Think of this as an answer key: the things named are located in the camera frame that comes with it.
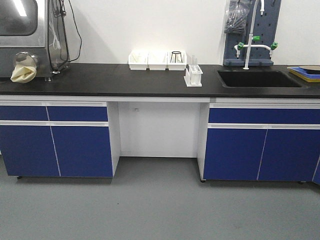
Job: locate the black lab sink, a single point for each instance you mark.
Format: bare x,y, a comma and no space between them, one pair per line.
257,79

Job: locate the right blue cabinet unit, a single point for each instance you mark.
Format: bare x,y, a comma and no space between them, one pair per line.
259,142

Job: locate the white right storage bin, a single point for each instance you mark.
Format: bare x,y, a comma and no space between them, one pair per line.
177,66

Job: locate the white left storage bin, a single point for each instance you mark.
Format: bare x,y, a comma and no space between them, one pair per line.
138,60

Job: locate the blue tray with dark disc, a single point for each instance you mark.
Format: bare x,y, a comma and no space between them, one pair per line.
311,69

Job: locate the left blue cabinet unit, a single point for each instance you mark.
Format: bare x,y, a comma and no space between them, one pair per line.
60,138

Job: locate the blue cabinet unit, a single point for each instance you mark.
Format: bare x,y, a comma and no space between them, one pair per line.
259,142
60,138

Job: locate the white lab faucet green knobs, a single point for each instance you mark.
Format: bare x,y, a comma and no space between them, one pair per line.
252,38

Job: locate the stainless steel glove box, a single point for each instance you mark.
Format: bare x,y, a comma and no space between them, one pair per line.
33,35

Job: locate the white storage bin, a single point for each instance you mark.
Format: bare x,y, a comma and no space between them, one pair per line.
138,60
157,60
177,66

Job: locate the yellow tray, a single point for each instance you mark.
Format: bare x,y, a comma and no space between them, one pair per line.
302,73

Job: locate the clear plastic bag of pegs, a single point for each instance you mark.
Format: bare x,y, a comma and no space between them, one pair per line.
236,16

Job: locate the clear glass test tube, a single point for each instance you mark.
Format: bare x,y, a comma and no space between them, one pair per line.
193,60

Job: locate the blue grey pegboard drying rack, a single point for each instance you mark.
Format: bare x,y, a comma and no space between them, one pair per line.
266,20

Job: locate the white test tube rack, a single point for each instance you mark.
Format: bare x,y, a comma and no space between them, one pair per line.
193,76

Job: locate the black wire tripod stand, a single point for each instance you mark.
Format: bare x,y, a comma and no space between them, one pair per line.
176,57

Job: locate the white middle storage bin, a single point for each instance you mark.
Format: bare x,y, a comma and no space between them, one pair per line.
157,60

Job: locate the cream rubber glove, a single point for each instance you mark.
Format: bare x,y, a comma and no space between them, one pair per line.
25,70

